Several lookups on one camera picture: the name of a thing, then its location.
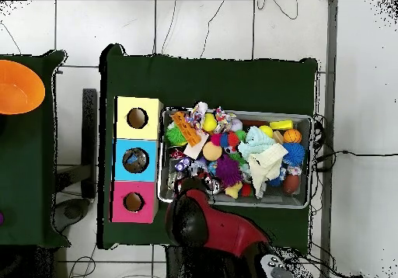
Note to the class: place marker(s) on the small clear plastic bottle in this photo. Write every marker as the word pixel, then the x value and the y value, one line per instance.
pixel 197 167

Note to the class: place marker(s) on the crushed silver can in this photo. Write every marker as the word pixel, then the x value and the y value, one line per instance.
pixel 174 180

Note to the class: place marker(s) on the mint waffle cloth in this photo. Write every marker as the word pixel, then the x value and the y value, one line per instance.
pixel 256 143

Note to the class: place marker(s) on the cream waffle cloth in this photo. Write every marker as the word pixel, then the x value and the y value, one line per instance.
pixel 264 166

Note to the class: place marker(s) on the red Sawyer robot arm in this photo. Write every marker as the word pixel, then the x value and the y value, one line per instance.
pixel 224 225

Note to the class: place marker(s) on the wooden three-hole box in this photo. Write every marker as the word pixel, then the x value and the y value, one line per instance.
pixel 121 166

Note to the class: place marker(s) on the orange foam disc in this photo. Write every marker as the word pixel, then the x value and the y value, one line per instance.
pixel 212 151

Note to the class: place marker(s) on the orange plastic grid toy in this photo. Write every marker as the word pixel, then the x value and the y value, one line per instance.
pixel 186 129

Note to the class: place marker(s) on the green spiky toy with eyes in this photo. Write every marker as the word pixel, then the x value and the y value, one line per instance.
pixel 175 135

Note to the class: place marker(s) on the colourful patterned cloth wad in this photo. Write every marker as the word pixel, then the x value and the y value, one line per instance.
pixel 222 116

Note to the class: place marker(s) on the purple spiky ball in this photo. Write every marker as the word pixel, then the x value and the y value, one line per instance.
pixel 228 170

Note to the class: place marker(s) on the dark green table cloth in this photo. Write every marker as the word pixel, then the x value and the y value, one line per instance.
pixel 217 82
pixel 28 166

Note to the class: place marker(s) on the small orange basketball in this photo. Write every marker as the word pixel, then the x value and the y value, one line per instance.
pixel 292 136

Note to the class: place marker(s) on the large blue spiky ball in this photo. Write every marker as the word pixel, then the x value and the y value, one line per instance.
pixel 294 154

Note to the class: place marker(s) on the black upright panel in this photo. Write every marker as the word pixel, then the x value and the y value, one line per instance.
pixel 89 135

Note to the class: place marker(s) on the grey rounded base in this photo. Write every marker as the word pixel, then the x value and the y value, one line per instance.
pixel 71 211

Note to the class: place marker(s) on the orange round object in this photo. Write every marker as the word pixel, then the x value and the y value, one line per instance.
pixel 18 87

